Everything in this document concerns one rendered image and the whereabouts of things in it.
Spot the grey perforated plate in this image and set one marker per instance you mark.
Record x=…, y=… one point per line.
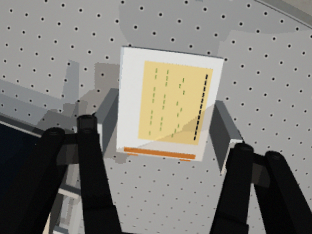
x=60, y=58

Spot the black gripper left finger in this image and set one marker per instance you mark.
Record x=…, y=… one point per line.
x=26, y=205

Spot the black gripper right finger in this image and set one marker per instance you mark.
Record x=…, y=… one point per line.
x=283, y=206

